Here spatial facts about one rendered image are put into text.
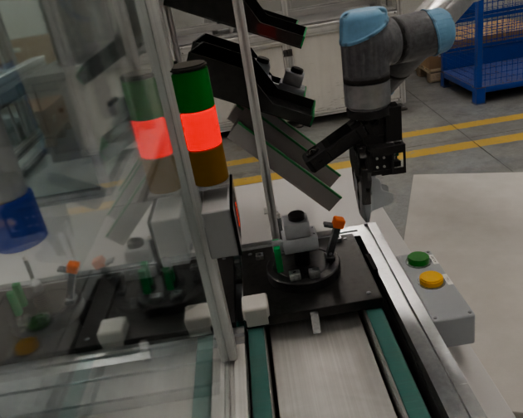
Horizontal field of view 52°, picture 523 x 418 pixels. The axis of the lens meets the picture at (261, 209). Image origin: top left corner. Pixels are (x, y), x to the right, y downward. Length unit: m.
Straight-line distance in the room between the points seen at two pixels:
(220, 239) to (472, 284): 0.63
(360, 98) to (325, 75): 4.22
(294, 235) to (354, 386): 0.28
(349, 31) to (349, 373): 0.53
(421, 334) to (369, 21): 0.48
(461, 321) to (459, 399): 0.17
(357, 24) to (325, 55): 4.21
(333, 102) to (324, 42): 0.55
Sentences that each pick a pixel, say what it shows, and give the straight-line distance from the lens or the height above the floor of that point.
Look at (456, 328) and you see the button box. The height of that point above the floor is 0.94.
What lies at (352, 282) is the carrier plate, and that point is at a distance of 0.99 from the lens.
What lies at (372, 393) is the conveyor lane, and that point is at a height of 0.92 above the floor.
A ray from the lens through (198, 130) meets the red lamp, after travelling 0.69.
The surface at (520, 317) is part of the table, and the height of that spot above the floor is 0.86.
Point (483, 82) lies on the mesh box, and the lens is 5.32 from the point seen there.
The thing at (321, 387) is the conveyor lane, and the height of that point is 0.92.
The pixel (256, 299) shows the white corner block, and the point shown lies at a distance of 0.94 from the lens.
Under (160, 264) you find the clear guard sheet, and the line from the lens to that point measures 0.47.
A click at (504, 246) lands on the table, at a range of 1.31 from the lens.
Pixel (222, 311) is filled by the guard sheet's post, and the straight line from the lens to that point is 0.82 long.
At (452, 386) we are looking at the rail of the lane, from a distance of 0.82.
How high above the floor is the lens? 1.52
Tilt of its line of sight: 25 degrees down
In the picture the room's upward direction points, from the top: 10 degrees counter-clockwise
